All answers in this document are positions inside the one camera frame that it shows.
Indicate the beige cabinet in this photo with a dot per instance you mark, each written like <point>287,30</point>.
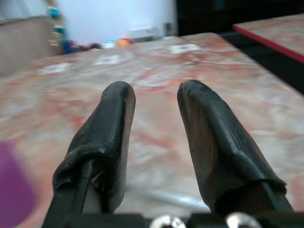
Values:
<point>23,38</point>

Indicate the white box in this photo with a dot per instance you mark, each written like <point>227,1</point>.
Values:
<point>142,33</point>

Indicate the colourful toy shelf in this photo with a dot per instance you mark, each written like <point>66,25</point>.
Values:
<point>57,26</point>

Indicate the orange ball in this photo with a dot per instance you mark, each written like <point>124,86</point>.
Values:
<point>123,42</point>

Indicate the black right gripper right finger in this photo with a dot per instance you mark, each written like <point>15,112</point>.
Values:
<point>213,142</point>

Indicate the purple mat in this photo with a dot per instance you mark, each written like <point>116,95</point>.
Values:
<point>14,187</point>

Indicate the marble table with red edge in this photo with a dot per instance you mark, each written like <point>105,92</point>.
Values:
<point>275,32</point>

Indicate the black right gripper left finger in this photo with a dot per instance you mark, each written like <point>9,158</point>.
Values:
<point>107,133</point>

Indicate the white square paper tag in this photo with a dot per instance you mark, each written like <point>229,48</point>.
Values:
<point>53,68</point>
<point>183,48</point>

